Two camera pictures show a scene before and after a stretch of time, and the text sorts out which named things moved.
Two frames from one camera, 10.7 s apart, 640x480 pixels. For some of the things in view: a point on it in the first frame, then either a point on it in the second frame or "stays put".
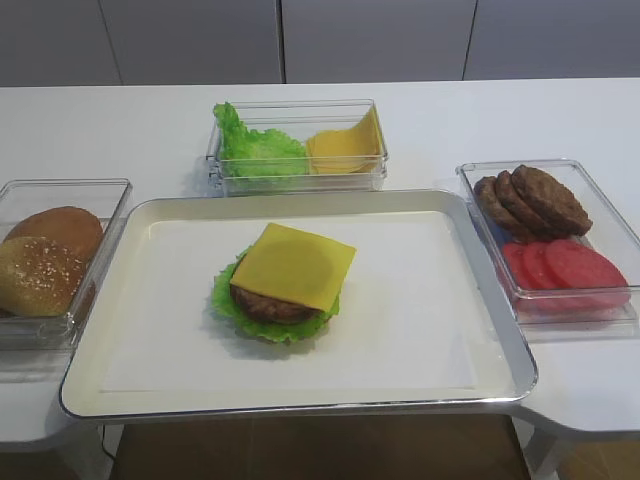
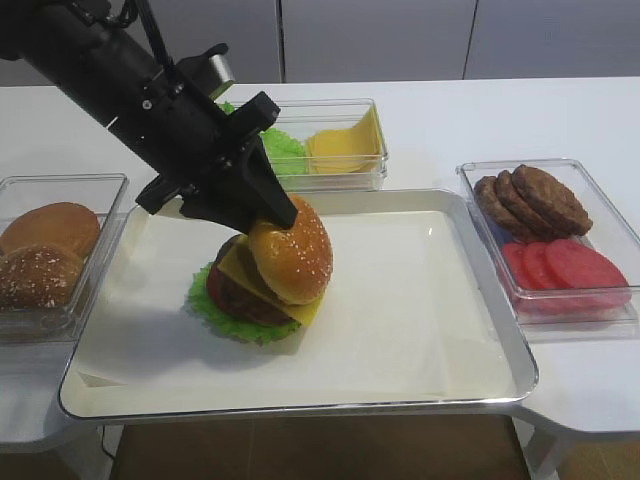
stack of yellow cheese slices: (355, 150) stays put
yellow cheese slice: (295, 267) to (240, 260)
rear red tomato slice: (514, 253) stays put
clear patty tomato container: (570, 263) stays put
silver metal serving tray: (252, 302) stays put
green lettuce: (225, 312) to (205, 311)
